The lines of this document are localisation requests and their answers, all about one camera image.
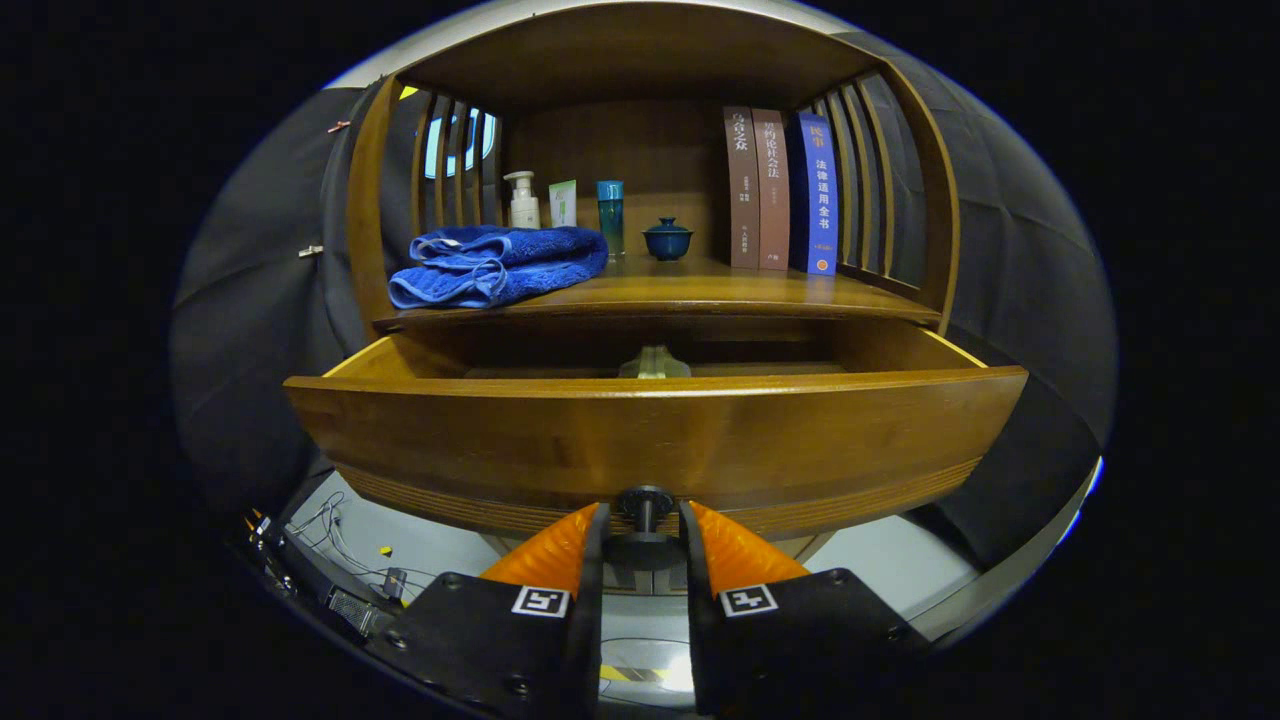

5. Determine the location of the blue book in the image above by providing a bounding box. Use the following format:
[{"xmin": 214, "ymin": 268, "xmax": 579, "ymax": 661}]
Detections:
[{"xmin": 788, "ymin": 110, "xmax": 839, "ymax": 277}]

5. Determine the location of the teal blue bottle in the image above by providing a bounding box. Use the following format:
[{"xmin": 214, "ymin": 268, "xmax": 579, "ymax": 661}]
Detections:
[{"xmin": 596, "ymin": 180, "xmax": 626, "ymax": 261}]

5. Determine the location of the dark floor device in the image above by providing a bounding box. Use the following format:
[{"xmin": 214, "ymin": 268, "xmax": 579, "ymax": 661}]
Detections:
[{"xmin": 245, "ymin": 510, "xmax": 406, "ymax": 641}]

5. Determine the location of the green scrub brush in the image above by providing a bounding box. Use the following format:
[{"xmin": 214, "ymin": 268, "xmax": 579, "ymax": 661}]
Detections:
[{"xmin": 618, "ymin": 343, "xmax": 693, "ymax": 380}]

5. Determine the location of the dark blue lidded teacup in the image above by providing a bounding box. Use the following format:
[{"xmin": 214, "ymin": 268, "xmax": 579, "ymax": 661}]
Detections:
[{"xmin": 642, "ymin": 217, "xmax": 694, "ymax": 263}]

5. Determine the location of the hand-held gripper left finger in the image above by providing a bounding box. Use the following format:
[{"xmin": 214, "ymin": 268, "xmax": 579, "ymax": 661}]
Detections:
[{"xmin": 365, "ymin": 502, "xmax": 611, "ymax": 720}]

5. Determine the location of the wooden cabinet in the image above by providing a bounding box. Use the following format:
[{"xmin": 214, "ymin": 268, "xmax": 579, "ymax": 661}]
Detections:
[{"xmin": 285, "ymin": 0, "xmax": 1031, "ymax": 601}]

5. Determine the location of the white pump bottle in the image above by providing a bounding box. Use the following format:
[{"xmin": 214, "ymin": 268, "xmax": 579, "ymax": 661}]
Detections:
[{"xmin": 503, "ymin": 170, "xmax": 542, "ymax": 230}]

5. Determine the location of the wooden drawer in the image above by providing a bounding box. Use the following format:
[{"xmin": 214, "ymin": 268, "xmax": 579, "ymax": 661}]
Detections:
[{"xmin": 283, "ymin": 318, "xmax": 1031, "ymax": 541}]

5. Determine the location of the blue folded towel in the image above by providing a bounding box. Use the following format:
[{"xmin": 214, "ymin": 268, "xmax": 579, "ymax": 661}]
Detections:
[{"xmin": 388, "ymin": 224, "xmax": 610, "ymax": 310}]

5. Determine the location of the wooden countertop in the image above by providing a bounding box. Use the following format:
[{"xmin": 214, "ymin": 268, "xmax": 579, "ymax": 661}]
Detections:
[{"xmin": 375, "ymin": 250, "xmax": 943, "ymax": 331}]

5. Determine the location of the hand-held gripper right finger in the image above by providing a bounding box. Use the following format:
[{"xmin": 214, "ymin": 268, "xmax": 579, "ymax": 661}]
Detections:
[{"xmin": 678, "ymin": 500, "xmax": 936, "ymax": 720}]

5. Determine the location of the dark brown book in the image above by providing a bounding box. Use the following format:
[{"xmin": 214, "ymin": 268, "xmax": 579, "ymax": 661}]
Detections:
[{"xmin": 722, "ymin": 105, "xmax": 761, "ymax": 270}]

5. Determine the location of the reddish brown book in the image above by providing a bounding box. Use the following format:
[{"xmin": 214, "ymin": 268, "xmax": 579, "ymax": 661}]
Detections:
[{"xmin": 751, "ymin": 108, "xmax": 791, "ymax": 272}]

